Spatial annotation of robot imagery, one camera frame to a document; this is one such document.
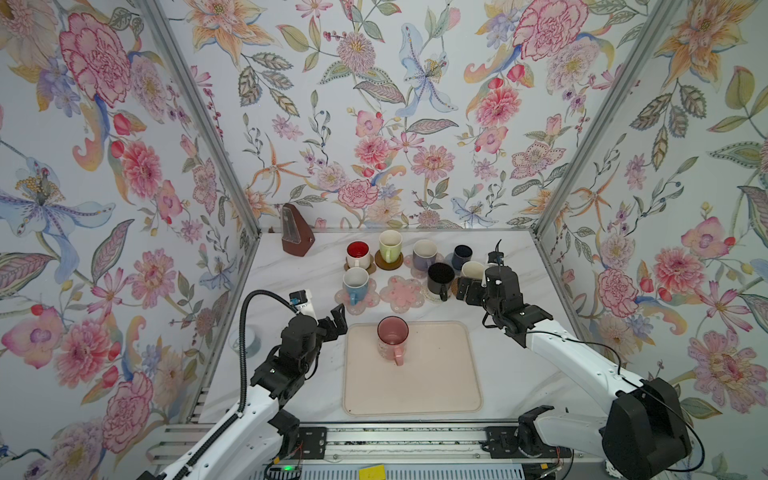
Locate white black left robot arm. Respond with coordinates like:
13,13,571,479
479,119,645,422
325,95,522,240
139,304,348,479

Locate brown paw shaped coaster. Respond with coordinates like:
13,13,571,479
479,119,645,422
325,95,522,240
344,261,377,275

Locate white mug purple handle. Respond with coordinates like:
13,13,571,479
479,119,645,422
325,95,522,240
412,239,438,272

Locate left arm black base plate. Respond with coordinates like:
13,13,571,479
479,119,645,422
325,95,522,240
268,427,328,463

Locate cream mug pink handle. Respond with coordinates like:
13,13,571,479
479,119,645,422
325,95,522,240
461,261,486,280

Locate brown round wooden coaster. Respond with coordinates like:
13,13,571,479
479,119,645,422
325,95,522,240
374,251,404,271

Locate red interior white mug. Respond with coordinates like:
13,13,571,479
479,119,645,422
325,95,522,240
346,241,372,270

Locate brown wooden metronome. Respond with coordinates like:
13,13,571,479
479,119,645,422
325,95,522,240
281,203,315,257

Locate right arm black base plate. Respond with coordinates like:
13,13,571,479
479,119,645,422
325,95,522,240
481,425,572,460

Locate beige serving tray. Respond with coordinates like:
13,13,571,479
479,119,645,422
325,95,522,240
342,322,483,417

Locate black mug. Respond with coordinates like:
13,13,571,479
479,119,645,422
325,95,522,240
427,262,455,302

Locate yellow sticky note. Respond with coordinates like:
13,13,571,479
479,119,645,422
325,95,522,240
358,464,387,480

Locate cream mug green handle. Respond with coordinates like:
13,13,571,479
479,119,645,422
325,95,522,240
379,230,402,264

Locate white embroidered round coaster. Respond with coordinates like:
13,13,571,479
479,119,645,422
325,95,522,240
422,282,453,304

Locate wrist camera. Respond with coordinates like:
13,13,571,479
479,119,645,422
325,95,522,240
289,290,317,319
487,251,504,266

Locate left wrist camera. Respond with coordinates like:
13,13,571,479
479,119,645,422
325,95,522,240
289,290,317,319

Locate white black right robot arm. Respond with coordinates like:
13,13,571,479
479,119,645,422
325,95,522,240
457,264,696,479

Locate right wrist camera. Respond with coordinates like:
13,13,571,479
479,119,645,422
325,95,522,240
487,251,504,266

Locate aluminium front rail frame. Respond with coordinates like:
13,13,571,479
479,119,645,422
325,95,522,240
150,422,621,479

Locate pink flower coaster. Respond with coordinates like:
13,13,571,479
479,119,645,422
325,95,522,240
379,275,425,314
334,280,381,316
403,254,428,280

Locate white mug blue handle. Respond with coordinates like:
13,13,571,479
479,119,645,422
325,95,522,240
343,267,370,306

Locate small dark navy mug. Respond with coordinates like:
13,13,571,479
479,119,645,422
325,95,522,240
451,244,473,271

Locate white round table sticker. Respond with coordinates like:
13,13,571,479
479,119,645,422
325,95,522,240
228,325,261,359

